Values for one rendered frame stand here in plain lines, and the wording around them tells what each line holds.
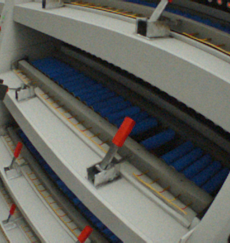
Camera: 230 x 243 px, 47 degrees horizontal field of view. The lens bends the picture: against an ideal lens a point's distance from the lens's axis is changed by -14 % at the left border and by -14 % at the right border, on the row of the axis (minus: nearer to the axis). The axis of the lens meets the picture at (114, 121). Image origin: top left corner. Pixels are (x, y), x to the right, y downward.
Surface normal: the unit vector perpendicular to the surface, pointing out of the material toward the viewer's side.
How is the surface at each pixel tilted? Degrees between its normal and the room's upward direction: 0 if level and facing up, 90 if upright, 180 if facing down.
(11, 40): 90
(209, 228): 90
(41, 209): 19
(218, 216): 90
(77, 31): 109
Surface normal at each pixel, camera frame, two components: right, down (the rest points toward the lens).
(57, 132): 0.05, -0.84
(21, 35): 0.62, 0.45
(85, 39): -0.79, 0.29
